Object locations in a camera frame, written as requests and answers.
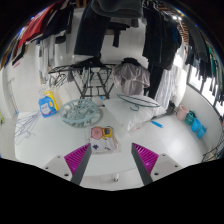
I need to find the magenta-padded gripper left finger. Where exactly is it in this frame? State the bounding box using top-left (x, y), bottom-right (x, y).
top-left (42, 143), bottom-right (93, 186)

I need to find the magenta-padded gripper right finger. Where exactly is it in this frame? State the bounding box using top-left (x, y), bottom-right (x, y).
top-left (130, 142), bottom-right (184, 186)

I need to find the white cartoon print towel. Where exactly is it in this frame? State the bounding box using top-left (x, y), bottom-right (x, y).
top-left (87, 125), bottom-right (120, 155)

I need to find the blue pen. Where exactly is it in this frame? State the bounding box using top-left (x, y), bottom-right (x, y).
top-left (150, 120), bottom-right (164, 129)

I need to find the round pale teal peg hanger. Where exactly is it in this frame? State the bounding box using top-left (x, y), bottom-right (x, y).
top-left (59, 98), bottom-right (104, 128)

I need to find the white pillow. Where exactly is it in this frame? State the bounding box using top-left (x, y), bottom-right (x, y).
top-left (105, 94), bottom-right (168, 132)

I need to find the teal clothes hanger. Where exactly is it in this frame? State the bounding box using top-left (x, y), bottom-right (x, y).
top-left (116, 93), bottom-right (161, 112)

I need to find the pink bucket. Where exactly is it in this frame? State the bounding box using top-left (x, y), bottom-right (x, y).
top-left (175, 104), bottom-right (190, 122)

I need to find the blue bucket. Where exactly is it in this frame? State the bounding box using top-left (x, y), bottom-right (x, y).
top-left (190, 118), bottom-right (208, 140)

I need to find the blue detergent bottle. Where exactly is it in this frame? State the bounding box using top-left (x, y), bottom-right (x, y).
top-left (37, 89), bottom-right (60, 119)

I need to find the teal bucket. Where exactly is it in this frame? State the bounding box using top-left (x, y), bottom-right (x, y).
top-left (184, 109), bottom-right (198, 126)

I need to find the white striped hanging garment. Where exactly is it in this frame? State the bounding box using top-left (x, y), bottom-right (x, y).
top-left (156, 68), bottom-right (183, 109)

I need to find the grey shirt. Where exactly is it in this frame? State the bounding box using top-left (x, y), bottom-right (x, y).
top-left (111, 58), bottom-right (151, 97)

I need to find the black folding drying rack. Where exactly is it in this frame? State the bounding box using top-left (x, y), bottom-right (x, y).
top-left (48, 63), bottom-right (116, 100)

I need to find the window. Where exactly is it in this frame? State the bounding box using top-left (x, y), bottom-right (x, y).
top-left (186, 63), bottom-right (224, 114)

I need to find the black hanging garment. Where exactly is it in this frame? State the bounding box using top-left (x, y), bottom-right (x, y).
top-left (142, 6), bottom-right (183, 99)

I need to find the dark navy hanging garment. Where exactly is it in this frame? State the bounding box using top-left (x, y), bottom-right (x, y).
top-left (73, 0), bottom-right (111, 57)

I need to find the red hanging garment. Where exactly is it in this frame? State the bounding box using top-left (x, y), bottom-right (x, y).
top-left (18, 3), bottom-right (61, 51)

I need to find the pile of wire hangers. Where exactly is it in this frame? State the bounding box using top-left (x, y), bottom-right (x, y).
top-left (13, 110), bottom-right (42, 145)

